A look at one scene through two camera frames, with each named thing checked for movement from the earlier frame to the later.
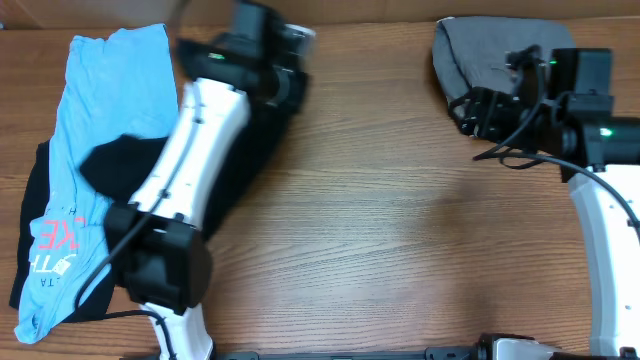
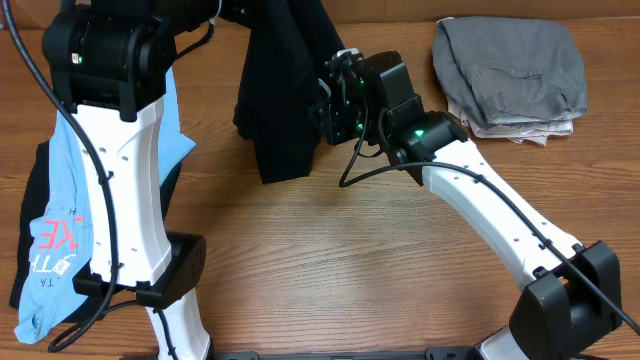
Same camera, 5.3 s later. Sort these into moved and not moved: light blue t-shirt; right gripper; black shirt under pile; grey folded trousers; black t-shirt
Moved: right gripper; black t-shirt
Not moved: light blue t-shirt; grey folded trousers; black shirt under pile
